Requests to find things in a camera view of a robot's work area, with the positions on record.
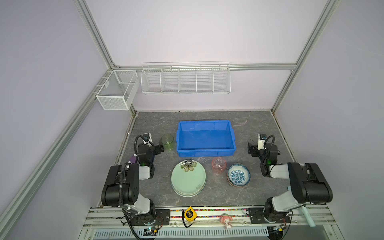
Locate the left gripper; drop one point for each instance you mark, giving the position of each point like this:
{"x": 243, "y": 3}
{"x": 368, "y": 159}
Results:
{"x": 157, "y": 149}

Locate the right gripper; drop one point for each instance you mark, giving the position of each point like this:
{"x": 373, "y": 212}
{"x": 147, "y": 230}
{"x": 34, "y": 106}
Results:
{"x": 253, "y": 148}

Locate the green floral plate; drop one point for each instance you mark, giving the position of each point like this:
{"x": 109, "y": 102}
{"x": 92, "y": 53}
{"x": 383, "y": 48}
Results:
{"x": 188, "y": 178}

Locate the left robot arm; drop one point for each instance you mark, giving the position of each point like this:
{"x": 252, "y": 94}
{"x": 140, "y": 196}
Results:
{"x": 121, "y": 188}

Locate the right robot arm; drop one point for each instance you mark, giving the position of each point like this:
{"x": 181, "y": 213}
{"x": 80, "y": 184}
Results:
{"x": 308, "y": 185}

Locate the blue plastic bin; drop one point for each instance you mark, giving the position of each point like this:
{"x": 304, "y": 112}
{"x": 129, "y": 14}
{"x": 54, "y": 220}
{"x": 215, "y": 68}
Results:
{"x": 197, "y": 139}

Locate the purple silicone spatula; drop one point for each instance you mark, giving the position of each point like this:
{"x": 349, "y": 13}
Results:
{"x": 133, "y": 160}

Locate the green glass cup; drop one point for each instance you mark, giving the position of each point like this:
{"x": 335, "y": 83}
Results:
{"x": 168, "y": 141}

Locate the blue patterned bowl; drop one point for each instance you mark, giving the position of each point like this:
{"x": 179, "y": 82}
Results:
{"x": 238, "y": 175}

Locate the pink glass cup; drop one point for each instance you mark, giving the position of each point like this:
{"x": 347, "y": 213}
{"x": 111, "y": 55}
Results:
{"x": 219, "y": 165}

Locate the white mesh basket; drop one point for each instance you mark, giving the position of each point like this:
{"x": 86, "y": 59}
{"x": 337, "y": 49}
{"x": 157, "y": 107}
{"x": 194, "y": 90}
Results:
{"x": 119, "y": 90}

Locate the yellow tape measure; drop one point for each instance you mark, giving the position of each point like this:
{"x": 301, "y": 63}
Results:
{"x": 188, "y": 217}

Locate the pink doll figurine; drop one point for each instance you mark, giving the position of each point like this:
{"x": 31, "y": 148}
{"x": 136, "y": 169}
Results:
{"x": 226, "y": 220}

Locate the teal plastic trowel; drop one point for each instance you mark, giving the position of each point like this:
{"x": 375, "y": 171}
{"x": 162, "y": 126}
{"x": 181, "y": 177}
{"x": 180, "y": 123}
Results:
{"x": 308, "y": 217}

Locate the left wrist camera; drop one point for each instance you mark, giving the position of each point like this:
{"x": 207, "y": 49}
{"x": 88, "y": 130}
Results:
{"x": 147, "y": 139}

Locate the white wire wall rack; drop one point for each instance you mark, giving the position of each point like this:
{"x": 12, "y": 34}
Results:
{"x": 186, "y": 78}

